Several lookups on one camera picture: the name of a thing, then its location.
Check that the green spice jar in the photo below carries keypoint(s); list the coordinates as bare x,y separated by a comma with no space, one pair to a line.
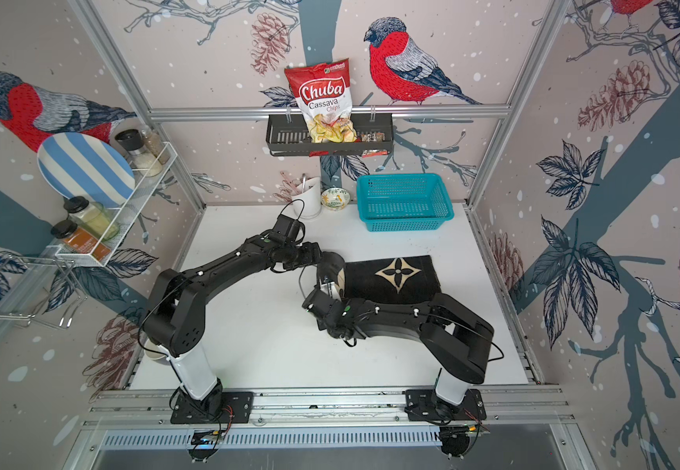
93,217

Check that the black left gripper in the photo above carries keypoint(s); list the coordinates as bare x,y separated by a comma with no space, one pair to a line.
313,256

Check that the orange spice jar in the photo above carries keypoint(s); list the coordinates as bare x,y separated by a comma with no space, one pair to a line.
78,240

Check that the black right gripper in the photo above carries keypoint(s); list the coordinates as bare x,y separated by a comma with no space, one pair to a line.
343,304

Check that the purple mug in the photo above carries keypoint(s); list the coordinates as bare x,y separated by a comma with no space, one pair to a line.
154,353

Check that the black-lid spice jar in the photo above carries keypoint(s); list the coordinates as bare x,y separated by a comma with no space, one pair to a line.
143,160

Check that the black pillowcase with cream flowers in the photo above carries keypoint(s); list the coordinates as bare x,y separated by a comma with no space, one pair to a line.
394,281

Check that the teal plastic basket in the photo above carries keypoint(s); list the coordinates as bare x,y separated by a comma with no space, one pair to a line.
403,202

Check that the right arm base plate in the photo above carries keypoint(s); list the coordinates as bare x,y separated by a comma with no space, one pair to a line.
423,405

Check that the small patterned bowl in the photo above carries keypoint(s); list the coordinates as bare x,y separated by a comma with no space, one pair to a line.
335,199

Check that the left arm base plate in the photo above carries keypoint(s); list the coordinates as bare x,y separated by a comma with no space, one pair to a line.
219,407

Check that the red Chuba chips bag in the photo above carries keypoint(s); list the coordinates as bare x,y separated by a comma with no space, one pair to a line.
323,94

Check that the white wire spice rack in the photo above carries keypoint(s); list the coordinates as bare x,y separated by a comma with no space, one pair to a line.
126,215

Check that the blue striped plate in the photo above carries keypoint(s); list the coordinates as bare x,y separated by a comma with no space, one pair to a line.
75,164

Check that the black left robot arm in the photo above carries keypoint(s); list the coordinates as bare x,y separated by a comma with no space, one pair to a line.
176,315

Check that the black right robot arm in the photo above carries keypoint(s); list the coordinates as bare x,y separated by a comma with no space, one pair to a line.
460,340

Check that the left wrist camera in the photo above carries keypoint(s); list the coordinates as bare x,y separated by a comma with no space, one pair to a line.
287,230

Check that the white utensil cup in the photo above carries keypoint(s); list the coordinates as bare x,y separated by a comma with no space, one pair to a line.
306,202

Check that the black wall-mounted wire shelf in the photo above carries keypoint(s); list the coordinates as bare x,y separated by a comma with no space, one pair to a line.
363,135

